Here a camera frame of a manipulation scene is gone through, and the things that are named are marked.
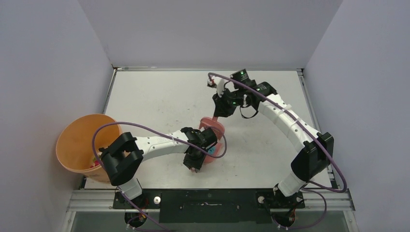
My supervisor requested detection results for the cyan paper scrap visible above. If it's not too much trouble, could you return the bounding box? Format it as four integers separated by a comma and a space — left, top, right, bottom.
207, 146, 216, 154

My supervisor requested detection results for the orange plastic bucket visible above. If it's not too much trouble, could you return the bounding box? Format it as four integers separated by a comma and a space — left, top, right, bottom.
56, 114, 115, 184

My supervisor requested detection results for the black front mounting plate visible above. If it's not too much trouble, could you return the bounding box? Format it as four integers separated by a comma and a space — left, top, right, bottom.
144, 188, 271, 224

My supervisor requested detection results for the pink plastic dustpan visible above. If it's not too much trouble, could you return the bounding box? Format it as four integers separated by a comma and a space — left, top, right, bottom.
190, 142, 222, 172

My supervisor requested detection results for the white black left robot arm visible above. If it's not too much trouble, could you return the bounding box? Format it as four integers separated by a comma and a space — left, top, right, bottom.
99, 127, 218, 208

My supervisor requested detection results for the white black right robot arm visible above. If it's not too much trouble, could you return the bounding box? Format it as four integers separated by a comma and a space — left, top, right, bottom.
207, 69, 334, 207

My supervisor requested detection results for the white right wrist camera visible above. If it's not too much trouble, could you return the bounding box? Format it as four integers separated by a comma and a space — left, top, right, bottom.
207, 77, 225, 98

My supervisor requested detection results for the pink plastic hand brush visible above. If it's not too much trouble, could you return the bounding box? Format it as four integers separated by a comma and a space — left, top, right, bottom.
199, 117, 225, 140

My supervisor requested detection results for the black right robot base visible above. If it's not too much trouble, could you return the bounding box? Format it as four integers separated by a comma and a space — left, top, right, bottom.
256, 188, 305, 228

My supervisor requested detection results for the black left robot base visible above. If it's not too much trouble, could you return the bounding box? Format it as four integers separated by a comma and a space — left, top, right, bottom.
112, 188, 162, 232

